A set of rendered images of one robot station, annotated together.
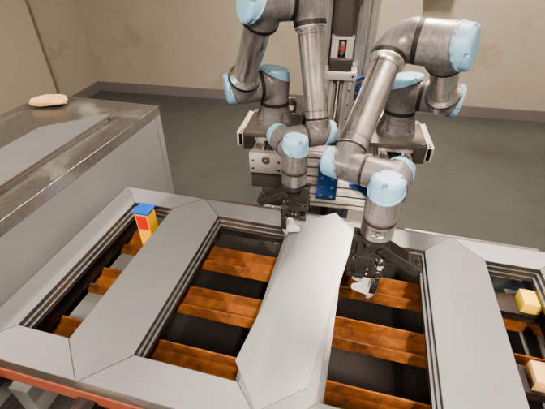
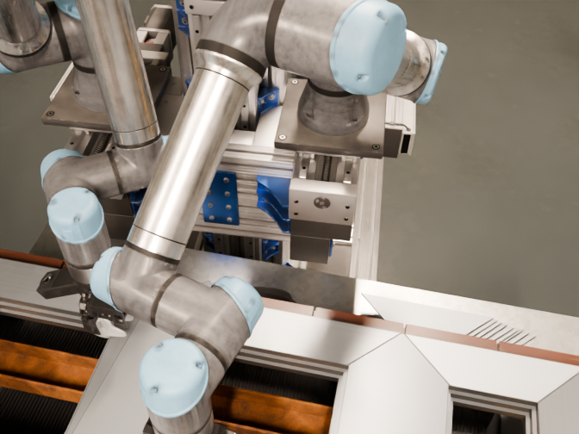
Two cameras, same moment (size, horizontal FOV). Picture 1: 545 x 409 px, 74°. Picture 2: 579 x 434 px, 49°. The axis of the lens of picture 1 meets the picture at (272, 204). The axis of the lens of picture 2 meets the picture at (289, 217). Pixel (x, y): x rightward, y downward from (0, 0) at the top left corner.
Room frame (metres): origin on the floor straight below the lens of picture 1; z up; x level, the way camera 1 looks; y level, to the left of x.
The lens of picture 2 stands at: (0.29, -0.35, 1.90)
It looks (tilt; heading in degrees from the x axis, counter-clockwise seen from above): 48 degrees down; 357
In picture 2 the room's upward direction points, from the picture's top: 1 degrees clockwise
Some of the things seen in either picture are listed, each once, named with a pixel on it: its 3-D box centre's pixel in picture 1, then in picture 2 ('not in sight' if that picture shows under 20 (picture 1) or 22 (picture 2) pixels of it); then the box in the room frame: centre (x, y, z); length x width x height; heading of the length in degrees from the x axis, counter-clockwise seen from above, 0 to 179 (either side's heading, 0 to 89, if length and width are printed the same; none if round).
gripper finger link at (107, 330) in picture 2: (291, 228); (111, 330); (0.93, -0.06, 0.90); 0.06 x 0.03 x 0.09; 76
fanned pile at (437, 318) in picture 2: not in sight; (446, 337); (1.02, -0.73, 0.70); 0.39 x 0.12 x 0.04; 76
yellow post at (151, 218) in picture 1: (149, 231); not in sight; (1.04, 0.46, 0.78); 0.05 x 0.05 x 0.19; 76
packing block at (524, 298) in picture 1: (528, 301); not in sight; (0.71, -0.77, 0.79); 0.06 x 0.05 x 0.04; 166
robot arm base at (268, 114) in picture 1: (274, 111); (104, 71); (1.45, -0.01, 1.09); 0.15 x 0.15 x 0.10
